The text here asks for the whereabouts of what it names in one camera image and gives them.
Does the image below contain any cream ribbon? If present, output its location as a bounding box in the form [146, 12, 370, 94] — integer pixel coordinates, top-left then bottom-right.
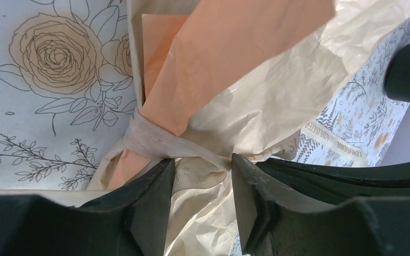
[0, 113, 368, 207]

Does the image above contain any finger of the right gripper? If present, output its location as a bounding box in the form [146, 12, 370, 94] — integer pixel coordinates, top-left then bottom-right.
[256, 158, 410, 205]

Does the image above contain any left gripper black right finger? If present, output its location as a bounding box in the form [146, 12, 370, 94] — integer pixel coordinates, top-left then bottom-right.
[231, 154, 329, 255]

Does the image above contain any floral patterned table mat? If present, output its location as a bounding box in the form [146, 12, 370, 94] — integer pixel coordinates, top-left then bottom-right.
[0, 0, 410, 256]

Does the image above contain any colourful flower bouquet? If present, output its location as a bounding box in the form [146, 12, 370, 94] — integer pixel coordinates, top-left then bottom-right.
[105, 1, 410, 255]

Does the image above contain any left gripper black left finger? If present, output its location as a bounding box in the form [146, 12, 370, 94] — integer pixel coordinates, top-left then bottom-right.
[82, 159, 175, 255]

